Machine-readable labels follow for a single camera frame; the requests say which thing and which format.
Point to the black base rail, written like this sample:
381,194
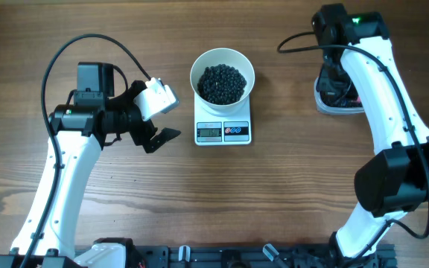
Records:
310,256

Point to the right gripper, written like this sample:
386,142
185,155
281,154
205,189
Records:
325,87

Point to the clear plastic container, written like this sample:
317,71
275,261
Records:
329,110

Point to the white bowl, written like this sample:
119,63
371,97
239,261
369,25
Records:
226,56

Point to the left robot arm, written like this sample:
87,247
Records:
78,135

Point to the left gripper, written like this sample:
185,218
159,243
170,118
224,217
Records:
141,137

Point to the black beans in bowl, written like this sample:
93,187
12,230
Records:
221,85

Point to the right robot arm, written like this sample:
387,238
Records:
359,74

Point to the white digital kitchen scale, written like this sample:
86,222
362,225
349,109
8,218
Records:
223,126

